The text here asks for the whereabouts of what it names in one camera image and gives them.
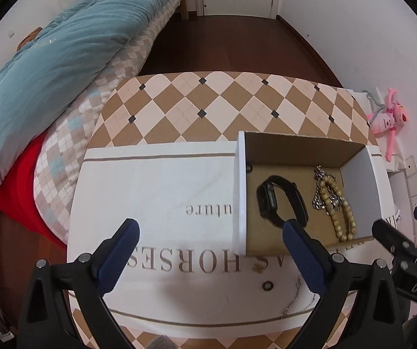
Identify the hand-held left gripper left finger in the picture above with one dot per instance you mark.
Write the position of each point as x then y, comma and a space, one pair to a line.
119, 258

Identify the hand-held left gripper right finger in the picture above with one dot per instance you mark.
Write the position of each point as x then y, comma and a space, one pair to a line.
301, 258

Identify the white cardboard box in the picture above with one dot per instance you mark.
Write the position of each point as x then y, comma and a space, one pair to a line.
361, 185

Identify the black smartwatch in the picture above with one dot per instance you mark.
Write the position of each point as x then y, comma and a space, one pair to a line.
295, 198

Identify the grey knitted cloth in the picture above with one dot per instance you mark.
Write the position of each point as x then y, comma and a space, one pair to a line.
162, 344

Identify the pink plush toy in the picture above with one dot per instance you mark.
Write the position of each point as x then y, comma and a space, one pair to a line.
384, 121

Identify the checkered bed sheet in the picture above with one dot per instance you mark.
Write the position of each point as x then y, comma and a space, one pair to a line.
63, 160

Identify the red cloth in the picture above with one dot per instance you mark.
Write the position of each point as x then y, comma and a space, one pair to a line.
23, 192

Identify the white power strip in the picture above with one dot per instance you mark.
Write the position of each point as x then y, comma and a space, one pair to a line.
5, 333

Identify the light blue duvet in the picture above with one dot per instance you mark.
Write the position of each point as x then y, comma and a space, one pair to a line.
56, 61

